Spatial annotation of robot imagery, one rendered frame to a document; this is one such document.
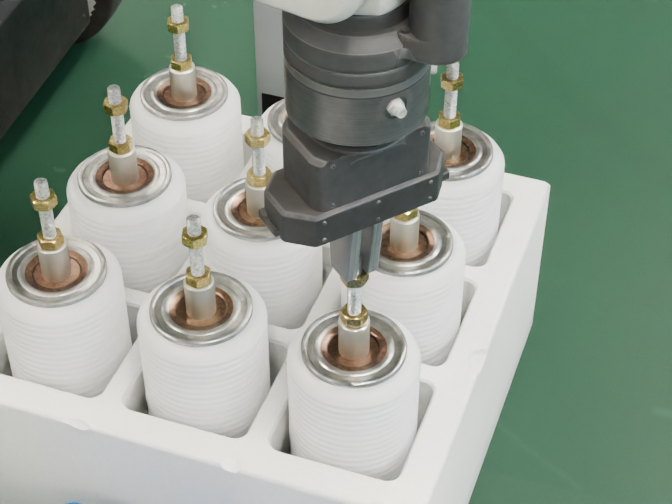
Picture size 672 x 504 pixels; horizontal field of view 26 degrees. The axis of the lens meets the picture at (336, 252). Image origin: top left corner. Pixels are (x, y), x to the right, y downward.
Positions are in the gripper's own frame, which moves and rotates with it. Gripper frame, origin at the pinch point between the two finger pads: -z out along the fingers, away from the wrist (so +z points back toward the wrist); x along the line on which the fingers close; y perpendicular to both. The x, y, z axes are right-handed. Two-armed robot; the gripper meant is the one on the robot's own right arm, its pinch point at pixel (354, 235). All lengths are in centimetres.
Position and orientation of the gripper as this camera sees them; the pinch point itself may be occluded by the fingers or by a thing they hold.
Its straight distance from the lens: 96.1
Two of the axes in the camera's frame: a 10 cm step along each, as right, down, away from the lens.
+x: -8.6, 3.4, -3.7
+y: 5.1, 5.9, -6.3
